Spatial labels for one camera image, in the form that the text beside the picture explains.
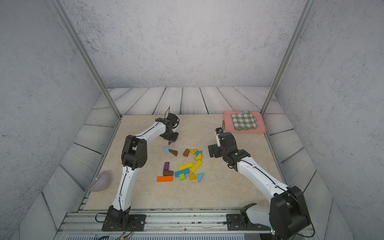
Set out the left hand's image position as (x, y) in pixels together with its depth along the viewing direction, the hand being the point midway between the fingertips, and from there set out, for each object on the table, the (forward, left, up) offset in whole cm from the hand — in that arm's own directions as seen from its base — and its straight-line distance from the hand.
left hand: (175, 139), depth 106 cm
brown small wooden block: (-11, -8, 0) cm, 14 cm away
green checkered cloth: (+15, -52, +2) cm, 54 cm away
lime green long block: (-21, -14, +1) cm, 26 cm away
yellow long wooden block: (-21, -8, +1) cm, 22 cm away
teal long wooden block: (-24, -7, -1) cm, 25 cm away
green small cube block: (-28, -6, +2) cm, 29 cm away
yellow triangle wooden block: (-15, -16, +1) cm, 22 cm away
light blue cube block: (-9, +5, +2) cm, 11 cm away
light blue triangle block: (-28, -16, +1) cm, 32 cm away
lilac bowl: (-32, +35, +7) cm, 48 cm away
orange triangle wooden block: (-11, -13, +1) cm, 17 cm away
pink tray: (+14, -40, -1) cm, 42 cm away
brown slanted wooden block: (-11, 0, +1) cm, 11 cm away
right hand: (-16, -27, +15) cm, 35 cm away
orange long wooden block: (-28, +4, -1) cm, 28 cm away
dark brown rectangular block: (-25, +3, -1) cm, 25 cm away
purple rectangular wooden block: (-20, +4, -1) cm, 21 cm away
